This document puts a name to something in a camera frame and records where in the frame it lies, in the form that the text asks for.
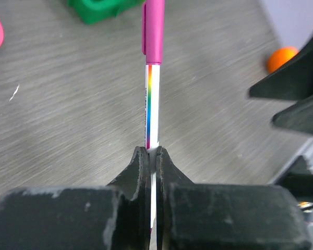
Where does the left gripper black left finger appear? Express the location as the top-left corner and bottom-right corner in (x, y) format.
(0, 147), (151, 249)

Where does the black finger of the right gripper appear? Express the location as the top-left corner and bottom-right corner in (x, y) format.
(272, 95), (313, 135)
(248, 35), (313, 101)

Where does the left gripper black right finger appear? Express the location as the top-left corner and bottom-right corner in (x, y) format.
(156, 147), (312, 249)

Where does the magenta capped whiteboard marker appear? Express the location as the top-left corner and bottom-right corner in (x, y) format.
(141, 0), (165, 228)

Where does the orange ball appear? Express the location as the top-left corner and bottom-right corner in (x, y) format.
(266, 46), (299, 73)

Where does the green plastic tray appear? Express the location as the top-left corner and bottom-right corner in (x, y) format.
(67, 0), (144, 24)

